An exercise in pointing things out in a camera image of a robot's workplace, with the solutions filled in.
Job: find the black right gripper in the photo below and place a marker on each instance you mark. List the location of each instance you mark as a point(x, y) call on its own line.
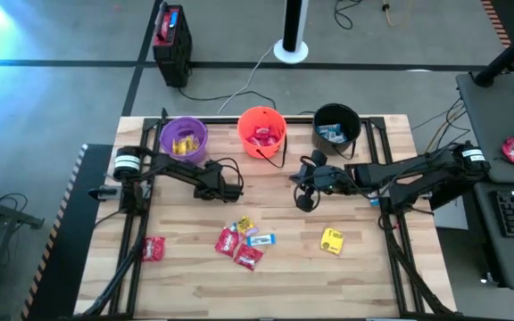
point(324, 178)

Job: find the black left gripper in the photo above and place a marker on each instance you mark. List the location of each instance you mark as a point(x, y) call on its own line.
point(217, 183)

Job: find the yellow Sour Patch packet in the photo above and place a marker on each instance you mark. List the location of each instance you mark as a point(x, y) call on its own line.
point(246, 226)
point(332, 241)
point(178, 147)
point(192, 143)

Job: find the white blue Hershey's bar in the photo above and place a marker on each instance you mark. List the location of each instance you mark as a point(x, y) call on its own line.
point(338, 138)
point(233, 227)
point(328, 129)
point(261, 240)

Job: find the red Skittles packet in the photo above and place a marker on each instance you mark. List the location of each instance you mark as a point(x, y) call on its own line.
point(253, 141)
point(262, 130)
point(248, 257)
point(227, 241)
point(153, 248)
point(271, 139)

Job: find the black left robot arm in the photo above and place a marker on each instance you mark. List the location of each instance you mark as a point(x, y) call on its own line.
point(172, 169)

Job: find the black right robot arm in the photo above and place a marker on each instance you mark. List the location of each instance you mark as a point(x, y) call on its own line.
point(408, 174)

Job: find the blue white marker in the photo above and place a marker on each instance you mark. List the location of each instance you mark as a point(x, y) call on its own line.
point(374, 201)

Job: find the purple plastic bucket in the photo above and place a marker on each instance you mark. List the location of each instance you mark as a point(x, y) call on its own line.
point(172, 129)

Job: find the orange pumpkin face bucket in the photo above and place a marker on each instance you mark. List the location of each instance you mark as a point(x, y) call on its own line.
point(250, 120)

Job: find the black plastic bucket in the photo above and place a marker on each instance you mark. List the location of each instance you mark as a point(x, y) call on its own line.
point(350, 117)

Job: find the white base floor stand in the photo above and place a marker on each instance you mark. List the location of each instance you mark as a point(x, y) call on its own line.
point(291, 53)

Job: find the black and red toolbox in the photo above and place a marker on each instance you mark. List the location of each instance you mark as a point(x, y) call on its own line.
point(176, 58)

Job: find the red box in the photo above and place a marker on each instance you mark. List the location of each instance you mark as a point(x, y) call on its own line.
point(164, 30)

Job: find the black hazard striped platform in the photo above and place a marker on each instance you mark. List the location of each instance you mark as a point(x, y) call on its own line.
point(69, 258)

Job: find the small blue item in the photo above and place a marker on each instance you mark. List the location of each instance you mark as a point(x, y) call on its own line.
point(173, 18)

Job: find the grey side desk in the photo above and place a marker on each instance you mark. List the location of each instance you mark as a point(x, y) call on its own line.
point(493, 120)

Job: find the grey low desk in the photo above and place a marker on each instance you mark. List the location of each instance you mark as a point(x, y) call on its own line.
point(507, 260)

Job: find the black floor stand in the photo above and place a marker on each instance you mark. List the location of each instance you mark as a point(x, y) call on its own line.
point(7, 214)

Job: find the black slanted pole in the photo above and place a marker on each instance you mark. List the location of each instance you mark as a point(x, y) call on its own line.
point(502, 62)

